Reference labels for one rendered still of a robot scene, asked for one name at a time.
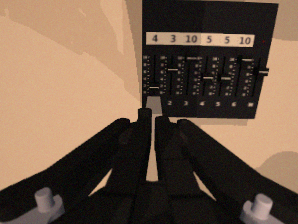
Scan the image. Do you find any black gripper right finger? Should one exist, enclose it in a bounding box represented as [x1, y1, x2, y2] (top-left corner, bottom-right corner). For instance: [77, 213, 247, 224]
[153, 96, 298, 224]

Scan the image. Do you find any black lighting desk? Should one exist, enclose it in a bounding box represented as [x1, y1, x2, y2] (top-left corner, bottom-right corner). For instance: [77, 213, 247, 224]
[142, 0, 279, 119]

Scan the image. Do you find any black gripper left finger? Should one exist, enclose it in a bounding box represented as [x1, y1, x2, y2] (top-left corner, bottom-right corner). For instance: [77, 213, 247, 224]
[0, 96, 154, 224]

